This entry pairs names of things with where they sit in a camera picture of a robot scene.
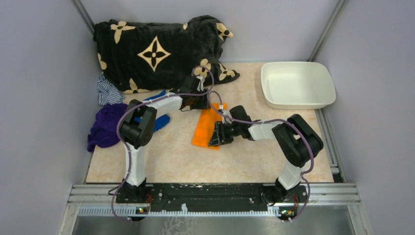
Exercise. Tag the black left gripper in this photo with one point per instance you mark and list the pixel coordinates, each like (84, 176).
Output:
(203, 104)

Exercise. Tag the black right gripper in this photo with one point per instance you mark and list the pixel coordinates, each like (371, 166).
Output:
(219, 137)

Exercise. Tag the orange towel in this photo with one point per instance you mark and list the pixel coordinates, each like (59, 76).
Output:
(205, 128)

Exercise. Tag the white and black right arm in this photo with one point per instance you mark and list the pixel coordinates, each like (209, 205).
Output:
(299, 143)

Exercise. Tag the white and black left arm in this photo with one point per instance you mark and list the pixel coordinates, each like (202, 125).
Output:
(136, 127)

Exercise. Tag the blue towel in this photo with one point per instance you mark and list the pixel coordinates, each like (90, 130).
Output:
(161, 121)

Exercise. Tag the black floral blanket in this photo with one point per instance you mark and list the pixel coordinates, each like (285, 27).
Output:
(140, 57)

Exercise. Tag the white plastic basin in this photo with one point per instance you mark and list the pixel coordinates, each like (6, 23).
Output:
(297, 85)

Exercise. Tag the blue white striped cloth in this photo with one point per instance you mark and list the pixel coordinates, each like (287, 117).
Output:
(108, 93)

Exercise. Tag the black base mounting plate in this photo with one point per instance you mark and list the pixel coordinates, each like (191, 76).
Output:
(244, 197)

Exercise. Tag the purple towel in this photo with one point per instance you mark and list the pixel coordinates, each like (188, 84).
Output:
(104, 130)

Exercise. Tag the aluminium frame rail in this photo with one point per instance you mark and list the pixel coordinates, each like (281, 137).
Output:
(330, 208)

